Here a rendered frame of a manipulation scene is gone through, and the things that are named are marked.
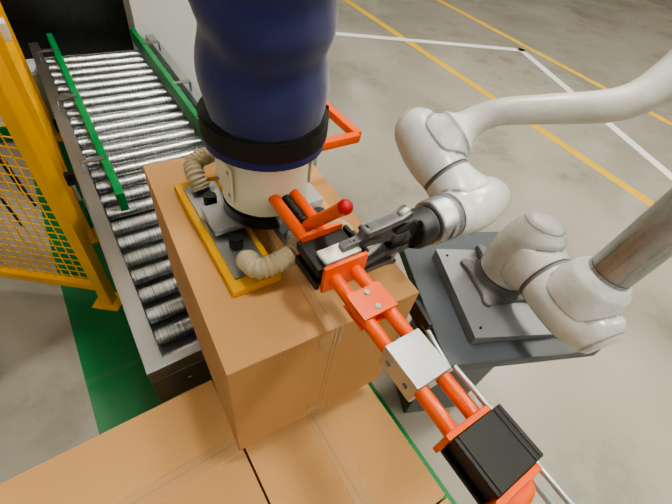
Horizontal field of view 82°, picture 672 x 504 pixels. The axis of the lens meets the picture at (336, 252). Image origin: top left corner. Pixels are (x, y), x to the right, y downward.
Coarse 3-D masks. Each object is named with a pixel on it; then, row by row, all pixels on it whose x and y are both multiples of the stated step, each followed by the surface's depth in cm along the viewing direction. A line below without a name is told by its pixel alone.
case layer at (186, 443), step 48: (144, 432) 101; (192, 432) 103; (288, 432) 106; (336, 432) 108; (384, 432) 110; (48, 480) 92; (96, 480) 93; (144, 480) 94; (192, 480) 96; (240, 480) 97; (288, 480) 98; (336, 480) 100; (384, 480) 102; (432, 480) 103
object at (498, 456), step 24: (456, 432) 44; (480, 432) 45; (504, 432) 45; (456, 456) 46; (480, 456) 43; (504, 456) 43; (528, 456) 44; (480, 480) 43; (504, 480) 42; (528, 480) 42
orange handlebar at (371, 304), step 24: (336, 120) 94; (336, 144) 87; (288, 216) 67; (336, 288) 59; (384, 288) 59; (360, 312) 55; (384, 312) 57; (384, 336) 53; (456, 384) 50; (432, 408) 48
